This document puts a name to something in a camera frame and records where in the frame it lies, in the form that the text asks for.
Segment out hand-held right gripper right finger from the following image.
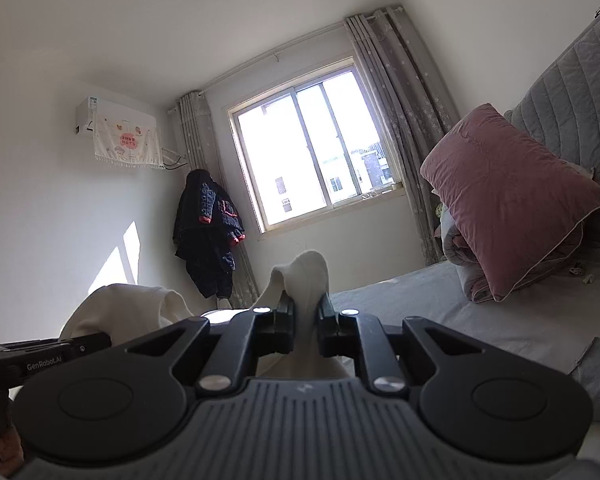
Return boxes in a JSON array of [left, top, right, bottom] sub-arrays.
[[316, 292, 482, 397]]

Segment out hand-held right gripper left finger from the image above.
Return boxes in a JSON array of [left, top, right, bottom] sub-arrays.
[[124, 292, 297, 395]]

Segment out white bear print t-shirt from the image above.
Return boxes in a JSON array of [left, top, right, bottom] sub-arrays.
[[60, 251, 353, 381]]

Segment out person's left hand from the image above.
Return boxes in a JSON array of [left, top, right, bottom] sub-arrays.
[[0, 425, 25, 477]]

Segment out dark hanging jackets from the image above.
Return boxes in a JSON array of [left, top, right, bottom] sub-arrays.
[[173, 169, 246, 298]]

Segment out folded grey pink quilt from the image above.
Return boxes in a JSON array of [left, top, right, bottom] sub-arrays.
[[440, 205, 586, 303]]

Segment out sliding glass window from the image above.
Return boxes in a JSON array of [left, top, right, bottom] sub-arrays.
[[226, 57, 406, 233]]

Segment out grey star print curtain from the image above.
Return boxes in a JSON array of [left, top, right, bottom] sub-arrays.
[[345, 7, 463, 267], [167, 91, 261, 311]]

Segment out pink velvet pillow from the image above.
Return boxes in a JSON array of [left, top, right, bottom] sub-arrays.
[[420, 103, 600, 303]]

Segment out printed air conditioner cover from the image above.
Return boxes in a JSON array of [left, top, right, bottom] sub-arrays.
[[93, 112, 165, 171]]

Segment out white air conditioner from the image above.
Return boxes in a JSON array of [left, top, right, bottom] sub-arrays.
[[74, 96, 158, 136]]

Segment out grey quilted headboard cover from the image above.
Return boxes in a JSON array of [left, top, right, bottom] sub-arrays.
[[505, 5, 600, 271]]

